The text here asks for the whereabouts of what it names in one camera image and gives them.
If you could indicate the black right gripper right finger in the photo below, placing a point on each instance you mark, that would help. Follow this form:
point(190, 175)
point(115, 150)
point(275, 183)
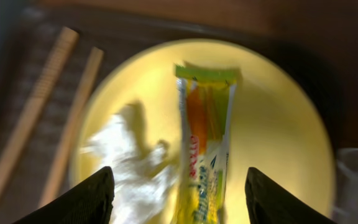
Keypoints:
point(269, 203)

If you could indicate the wooden chopstick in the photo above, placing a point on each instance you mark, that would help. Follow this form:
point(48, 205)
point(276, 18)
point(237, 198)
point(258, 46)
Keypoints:
point(62, 155)
point(53, 67)

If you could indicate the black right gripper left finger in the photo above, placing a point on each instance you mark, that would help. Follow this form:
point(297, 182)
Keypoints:
point(88, 202)

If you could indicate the yellow round plate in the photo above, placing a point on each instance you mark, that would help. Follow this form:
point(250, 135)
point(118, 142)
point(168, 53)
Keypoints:
point(274, 125)

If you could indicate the clear plastic waste bin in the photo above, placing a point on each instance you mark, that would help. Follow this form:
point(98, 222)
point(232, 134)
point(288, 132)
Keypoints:
point(346, 207)

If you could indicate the green yellow snack wrapper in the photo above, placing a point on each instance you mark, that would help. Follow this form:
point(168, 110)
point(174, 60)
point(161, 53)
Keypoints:
point(205, 97)

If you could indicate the white tissue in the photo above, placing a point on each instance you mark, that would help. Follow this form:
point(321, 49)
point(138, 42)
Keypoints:
point(141, 185)

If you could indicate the dark brown serving tray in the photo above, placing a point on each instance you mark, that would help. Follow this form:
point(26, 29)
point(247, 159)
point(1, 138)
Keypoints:
point(317, 47)

